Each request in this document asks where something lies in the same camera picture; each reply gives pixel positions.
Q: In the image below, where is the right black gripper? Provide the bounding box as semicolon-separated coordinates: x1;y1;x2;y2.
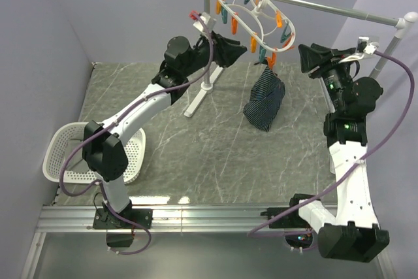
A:
297;43;357;113

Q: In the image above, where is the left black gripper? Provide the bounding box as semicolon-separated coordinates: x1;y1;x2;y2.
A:
183;31;248;78

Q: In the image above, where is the white oval clip hanger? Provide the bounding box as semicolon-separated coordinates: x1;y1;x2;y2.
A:
215;0;296;68

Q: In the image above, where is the navy striped underwear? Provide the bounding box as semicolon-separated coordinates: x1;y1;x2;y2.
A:
243;67;286;132

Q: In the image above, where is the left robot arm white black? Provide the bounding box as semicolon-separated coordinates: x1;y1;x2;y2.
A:
82;32;247;228

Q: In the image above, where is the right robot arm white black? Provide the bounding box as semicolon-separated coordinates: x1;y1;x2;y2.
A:
270;44;389;263

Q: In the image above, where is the white metal drying rack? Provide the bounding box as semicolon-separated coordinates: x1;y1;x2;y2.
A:
183;0;418;118

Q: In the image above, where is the white perforated laundry basket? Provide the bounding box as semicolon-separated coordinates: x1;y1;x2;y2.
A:
42;122;146;185

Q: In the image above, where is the grey cloth in basket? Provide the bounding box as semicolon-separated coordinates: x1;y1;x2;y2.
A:
64;139;89;174

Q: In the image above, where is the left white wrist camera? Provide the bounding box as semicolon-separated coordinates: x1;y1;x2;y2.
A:
189;10;217;37

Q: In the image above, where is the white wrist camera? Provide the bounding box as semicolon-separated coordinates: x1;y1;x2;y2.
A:
189;10;217;37
339;36;379;64

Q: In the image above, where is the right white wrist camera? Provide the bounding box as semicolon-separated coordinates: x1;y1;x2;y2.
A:
339;36;379;64

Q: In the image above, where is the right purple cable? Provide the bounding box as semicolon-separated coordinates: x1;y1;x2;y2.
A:
247;50;415;251

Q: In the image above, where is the aluminium mounting rail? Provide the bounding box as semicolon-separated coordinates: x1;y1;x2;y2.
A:
35;203;288;233

